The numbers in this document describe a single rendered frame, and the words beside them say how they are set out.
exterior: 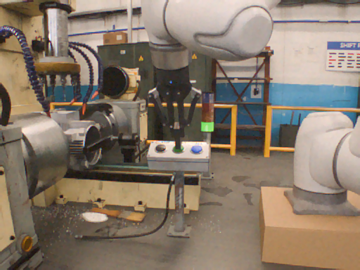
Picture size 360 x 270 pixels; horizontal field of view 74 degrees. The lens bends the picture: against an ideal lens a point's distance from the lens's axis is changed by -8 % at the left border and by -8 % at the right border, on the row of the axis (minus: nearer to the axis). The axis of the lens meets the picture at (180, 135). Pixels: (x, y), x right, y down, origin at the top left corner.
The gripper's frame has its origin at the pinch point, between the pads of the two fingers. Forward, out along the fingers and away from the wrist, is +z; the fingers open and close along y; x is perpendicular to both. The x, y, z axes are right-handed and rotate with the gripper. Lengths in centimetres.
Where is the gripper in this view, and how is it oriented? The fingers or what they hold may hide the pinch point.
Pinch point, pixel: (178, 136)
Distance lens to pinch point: 69.6
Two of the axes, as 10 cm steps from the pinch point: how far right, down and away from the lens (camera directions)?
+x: -1.1, 6.1, -7.9
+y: -9.9, -0.2, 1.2
